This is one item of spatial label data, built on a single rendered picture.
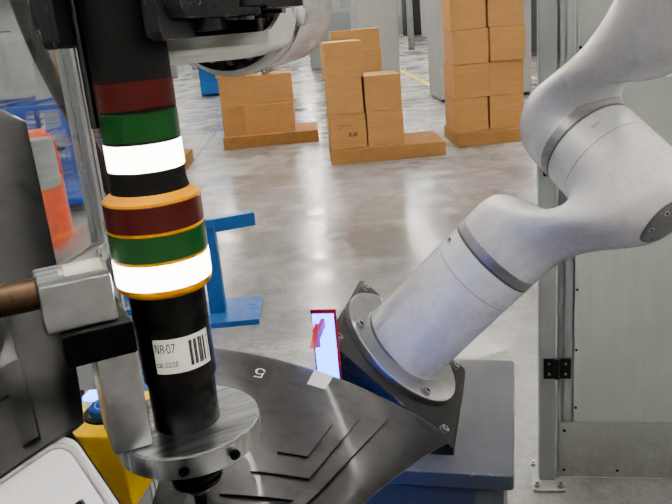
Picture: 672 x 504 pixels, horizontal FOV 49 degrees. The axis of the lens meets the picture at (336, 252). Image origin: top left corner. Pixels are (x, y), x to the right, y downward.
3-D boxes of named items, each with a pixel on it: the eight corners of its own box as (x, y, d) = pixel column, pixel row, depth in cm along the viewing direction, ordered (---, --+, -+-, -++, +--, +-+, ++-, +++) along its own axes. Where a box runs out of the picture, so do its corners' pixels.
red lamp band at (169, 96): (103, 115, 30) (98, 84, 29) (91, 110, 33) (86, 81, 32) (185, 105, 31) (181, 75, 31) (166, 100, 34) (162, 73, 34)
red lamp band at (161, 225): (115, 243, 31) (110, 214, 30) (98, 222, 35) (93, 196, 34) (216, 223, 32) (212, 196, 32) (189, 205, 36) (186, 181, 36)
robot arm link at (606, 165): (491, 234, 103) (623, 102, 94) (572, 336, 92) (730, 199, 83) (443, 214, 94) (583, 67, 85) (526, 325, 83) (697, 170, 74)
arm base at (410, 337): (370, 283, 112) (454, 196, 105) (462, 374, 110) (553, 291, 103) (325, 319, 94) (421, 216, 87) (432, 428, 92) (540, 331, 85)
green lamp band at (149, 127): (109, 147, 30) (104, 117, 30) (96, 139, 33) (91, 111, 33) (189, 136, 32) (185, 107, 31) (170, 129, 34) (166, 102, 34)
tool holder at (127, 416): (87, 516, 32) (41, 302, 29) (67, 441, 38) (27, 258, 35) (283, 451, 35) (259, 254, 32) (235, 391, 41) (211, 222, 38)
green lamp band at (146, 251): (121, 272, 31) (116, 245, 31) (103, 248, 35) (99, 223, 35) (220, 251, 33) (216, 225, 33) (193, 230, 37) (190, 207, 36)
